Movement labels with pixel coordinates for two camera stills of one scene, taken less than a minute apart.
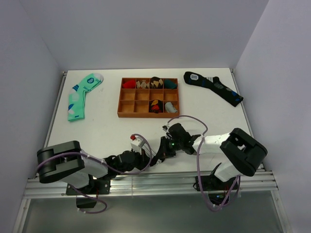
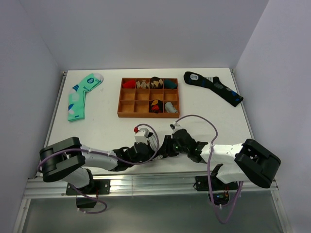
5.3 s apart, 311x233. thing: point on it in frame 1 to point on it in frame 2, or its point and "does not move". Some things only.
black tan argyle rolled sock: [156, 83] does not move
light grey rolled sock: [169, 108] does not move
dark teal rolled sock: [168, 84] does not move
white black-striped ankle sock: [164, 152] to [152, 142]
